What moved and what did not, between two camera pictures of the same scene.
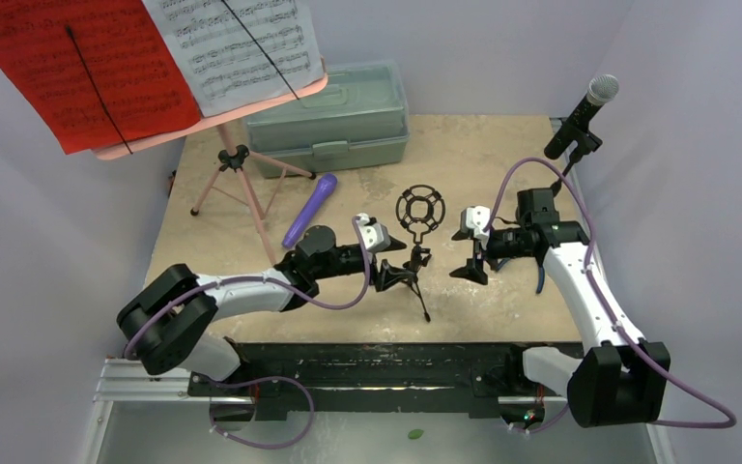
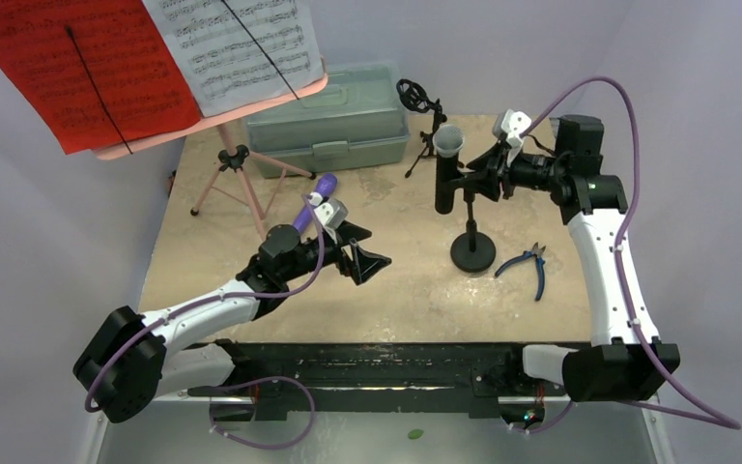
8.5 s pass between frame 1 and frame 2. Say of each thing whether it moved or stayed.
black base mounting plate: stayed
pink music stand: stayed
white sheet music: stayed
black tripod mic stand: moved
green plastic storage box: stayed
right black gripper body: moved
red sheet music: stayed
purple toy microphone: stayed
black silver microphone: moved
